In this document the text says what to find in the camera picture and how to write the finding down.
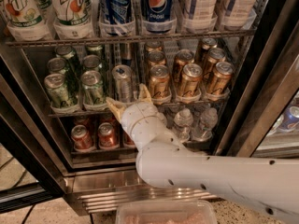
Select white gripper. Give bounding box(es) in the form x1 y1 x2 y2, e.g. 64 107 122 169
106 83 167 150

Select silver redbull can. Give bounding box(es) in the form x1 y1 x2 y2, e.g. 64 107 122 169
112 64 134 103

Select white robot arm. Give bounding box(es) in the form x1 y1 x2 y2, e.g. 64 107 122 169
107 85 299 224

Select front left gold can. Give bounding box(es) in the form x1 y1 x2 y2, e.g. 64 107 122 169
149 65 170 99

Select gold can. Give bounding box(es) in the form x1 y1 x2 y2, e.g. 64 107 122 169
144 41 163 54
149 65 170 99
177 63 203 97
203 48 226 80
194 37 218 63
206 62 235 95
147 50 166 69
172 49 194 83

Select front middle orange can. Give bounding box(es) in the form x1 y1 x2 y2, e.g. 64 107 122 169
98 122 119 149

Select orange can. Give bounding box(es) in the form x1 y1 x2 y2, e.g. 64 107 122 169
124 133 135 146
71 125 93 151
98 122 119 149

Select green can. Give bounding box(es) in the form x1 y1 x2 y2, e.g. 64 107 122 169
80 70 106 105
54 45 82 77
82 54 107 77
46 57 78 91
44 73 78 108
85 45 106 60

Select front right orange can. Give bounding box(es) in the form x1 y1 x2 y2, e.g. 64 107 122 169
124 133 135 146

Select middle left gold can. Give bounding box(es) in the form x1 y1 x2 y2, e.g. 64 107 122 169
147 50 166 69

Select back slim blue can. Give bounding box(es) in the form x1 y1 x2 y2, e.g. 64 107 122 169
120 43 133 66

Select back left gold can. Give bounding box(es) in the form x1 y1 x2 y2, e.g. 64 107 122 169
144 41 163 54

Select front left orange can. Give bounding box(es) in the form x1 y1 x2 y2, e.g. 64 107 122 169
71 125 93 151

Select front middle gold can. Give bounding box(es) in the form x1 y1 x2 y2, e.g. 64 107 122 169
177 63 203 97

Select middle centre gold can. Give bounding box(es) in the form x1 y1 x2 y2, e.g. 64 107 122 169
172 49 194 83

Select front left green can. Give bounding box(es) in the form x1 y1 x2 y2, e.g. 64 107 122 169
44 73 78 108

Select back left green can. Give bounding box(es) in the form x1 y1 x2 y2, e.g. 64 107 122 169
54 45 82 77

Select middle left green can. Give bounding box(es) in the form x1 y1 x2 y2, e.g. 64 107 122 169
46 57 78 91

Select middle right gold can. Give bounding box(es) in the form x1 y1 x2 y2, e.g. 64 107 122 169
203 48 226 80

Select front right gold can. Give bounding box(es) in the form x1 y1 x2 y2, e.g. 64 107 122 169
206 62 235 95

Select back right gold can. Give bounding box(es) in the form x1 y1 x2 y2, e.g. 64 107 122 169
194 37 218 63

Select blue can behind glass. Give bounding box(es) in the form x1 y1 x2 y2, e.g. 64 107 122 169
278 105 299 133

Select middle water bottle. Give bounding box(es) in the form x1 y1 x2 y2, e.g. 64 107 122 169
172 108 193 143

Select water bottle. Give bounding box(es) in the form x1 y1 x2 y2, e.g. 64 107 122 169
172 108 193 143
192 107 218 142

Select right water bottle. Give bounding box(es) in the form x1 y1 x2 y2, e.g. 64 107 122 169
192 107 218 142

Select left pepsi bottle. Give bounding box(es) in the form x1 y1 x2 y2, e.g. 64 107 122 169
102 0 133 35

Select pepsi bottle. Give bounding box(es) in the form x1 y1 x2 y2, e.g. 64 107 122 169
102 0 133 35
144 0 172 34

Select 7up bottle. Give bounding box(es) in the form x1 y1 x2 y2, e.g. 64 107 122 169
52 0 90 26
2 0 48 29

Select right pepsi bottle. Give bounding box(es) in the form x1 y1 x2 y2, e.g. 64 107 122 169
144 0 172 34

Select left white labelled bottle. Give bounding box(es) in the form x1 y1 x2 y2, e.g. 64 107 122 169
183 0 217 21

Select white labelled bottle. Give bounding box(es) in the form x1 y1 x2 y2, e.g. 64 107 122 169
183 0 217 21
221 0 256 30

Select left 7up bottle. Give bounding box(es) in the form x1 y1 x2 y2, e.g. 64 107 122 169
2 0 48 29

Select right white labelled bottle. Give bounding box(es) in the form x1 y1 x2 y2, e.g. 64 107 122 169
221 0 256 30

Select middle wire shelf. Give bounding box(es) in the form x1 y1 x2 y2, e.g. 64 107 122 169
48 99 226 118

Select wire shelf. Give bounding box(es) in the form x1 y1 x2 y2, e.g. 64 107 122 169
48 99 226 118
5 29 256 48

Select upper wire shelf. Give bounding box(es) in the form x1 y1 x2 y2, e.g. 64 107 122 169
5 29 256 48

